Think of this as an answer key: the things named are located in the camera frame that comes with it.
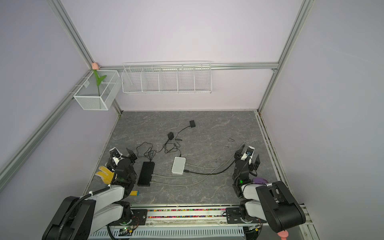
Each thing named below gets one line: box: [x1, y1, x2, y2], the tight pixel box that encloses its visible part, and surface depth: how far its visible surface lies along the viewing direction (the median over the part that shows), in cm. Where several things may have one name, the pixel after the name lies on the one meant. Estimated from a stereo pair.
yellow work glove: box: [95, 165, 114, 185], surface depth 88 cm
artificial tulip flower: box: [91, 62, 107, 97], surface depth 92 cm
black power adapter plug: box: [167, 131, 174, 140], surface depth 105 cm
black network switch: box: [137, 161, 155, 187], surface depth 89 cm
